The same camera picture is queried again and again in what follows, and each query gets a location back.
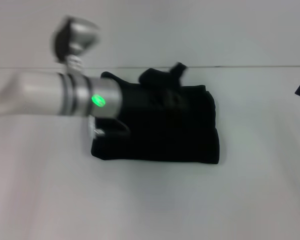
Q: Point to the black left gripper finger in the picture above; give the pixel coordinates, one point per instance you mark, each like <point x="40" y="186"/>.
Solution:
<point x="178" y="68"/>

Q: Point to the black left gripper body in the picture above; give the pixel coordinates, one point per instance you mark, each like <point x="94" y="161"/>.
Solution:
<point x="150" y="85"/>

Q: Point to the black shirt with white print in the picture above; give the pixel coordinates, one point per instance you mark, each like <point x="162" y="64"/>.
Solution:
<point x="177" y="137"/>

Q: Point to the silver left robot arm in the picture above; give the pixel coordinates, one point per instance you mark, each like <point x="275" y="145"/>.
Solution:
<point x="52" y="93"/>

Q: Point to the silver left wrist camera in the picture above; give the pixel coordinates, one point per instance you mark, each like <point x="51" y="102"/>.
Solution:
<point x="77" y="37"/>

